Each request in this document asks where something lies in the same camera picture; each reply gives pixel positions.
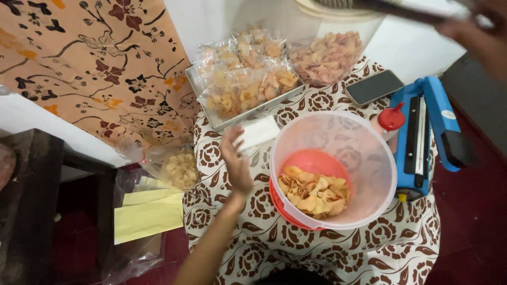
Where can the person's right hand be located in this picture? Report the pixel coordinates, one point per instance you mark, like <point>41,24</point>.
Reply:
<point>481,27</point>

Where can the person's left hand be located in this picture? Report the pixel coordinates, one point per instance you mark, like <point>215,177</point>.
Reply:
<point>237,170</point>

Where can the person's left fingers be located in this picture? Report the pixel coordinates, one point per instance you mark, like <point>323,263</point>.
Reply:
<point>230,140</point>

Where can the rectangular metal tray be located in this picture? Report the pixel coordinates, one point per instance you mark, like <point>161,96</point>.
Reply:
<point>221,118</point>

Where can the stack of empty white bags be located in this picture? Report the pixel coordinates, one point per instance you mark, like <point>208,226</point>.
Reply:
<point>258,132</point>

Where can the tied clear bag of crackers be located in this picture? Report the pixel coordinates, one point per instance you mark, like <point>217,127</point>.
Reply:
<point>176,168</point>

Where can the pile of clear chip packets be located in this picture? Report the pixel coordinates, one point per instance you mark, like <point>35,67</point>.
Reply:
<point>245,75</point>

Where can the yellow paper envelope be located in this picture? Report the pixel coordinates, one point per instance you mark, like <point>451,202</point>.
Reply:
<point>148,196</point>
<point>148,219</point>

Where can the heap of loose yellow chips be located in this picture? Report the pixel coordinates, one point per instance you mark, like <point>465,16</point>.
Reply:
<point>314,194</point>

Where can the clear plastic bucket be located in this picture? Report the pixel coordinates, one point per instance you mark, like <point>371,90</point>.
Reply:
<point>356,158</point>

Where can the large clear bag of chips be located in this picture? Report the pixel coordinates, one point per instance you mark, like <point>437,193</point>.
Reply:
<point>328,57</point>

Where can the brown floral tablecloth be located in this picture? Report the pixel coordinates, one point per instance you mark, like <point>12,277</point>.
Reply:
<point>301,249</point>

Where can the crumpled clear plastic bag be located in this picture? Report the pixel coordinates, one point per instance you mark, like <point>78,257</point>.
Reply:
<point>130,253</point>

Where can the black smartphone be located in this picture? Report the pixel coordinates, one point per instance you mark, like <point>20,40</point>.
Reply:
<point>374,87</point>

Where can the orange floral cloth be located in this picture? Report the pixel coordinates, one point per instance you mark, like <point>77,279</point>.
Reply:
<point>91,67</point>

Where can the red-capped plastic bottle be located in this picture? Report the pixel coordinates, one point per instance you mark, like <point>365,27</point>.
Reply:
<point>389,122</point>

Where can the white round basin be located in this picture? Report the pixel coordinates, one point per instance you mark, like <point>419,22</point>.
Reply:
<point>336,10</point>

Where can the blue impulse bag sealer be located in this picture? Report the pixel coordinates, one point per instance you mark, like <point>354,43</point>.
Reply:
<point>426,138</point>

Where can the dark wooden furniture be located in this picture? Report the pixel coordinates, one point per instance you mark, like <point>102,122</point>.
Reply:
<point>29,202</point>

